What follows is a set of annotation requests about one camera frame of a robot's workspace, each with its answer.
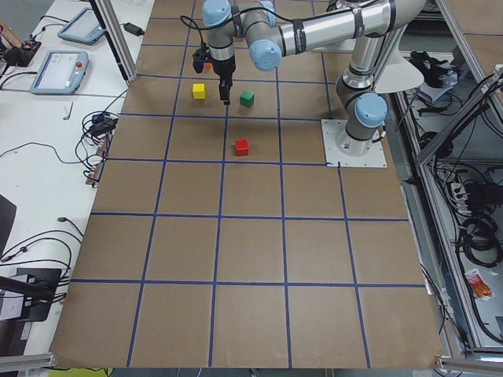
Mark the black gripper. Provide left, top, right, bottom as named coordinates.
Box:
left=211, top=55, right=236, bottom=105

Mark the red block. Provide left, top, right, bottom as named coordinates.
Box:
left=234, top=139, right=250, bottom=157

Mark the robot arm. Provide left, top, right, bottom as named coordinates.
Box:
left=202, top=1, right=424, bottom=143

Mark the green block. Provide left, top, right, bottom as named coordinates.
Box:
left=240, top=90, right=255, bottom=108

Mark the yellow block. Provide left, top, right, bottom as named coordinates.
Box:
left=192, top=82, right=207, bottom=100

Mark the black power adapter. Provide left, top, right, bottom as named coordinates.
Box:
left=123, top=23, right=145, bottom=36

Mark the far teach pendant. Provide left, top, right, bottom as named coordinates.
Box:
left=57, top=7, right=104, bottom=46

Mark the teach pendant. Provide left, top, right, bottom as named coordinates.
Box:
left=57, top=7, right=104, bottom=46
left=30, top=50, right=89, bottom=95

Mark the hex key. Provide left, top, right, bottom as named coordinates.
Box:
left=63, top=102, right=74, bottom=120

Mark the near teach pendant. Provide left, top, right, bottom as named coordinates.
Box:
left=30, top=50, right=89, bottom=95

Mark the white chair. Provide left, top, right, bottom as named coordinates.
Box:
left=373, top=26, right=424, bottom=94

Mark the red snack packet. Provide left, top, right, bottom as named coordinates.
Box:
left=464, top=269, right=494, bottom=301

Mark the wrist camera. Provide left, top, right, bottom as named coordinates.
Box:
left=192, top=44, right=208, bottom=74

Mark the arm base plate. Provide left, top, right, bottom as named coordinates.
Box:
left=321, top=119, right=387, bottom=169

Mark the aluminium frame post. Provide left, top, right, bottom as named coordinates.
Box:
left=89, top=0, right=138, bottom=82

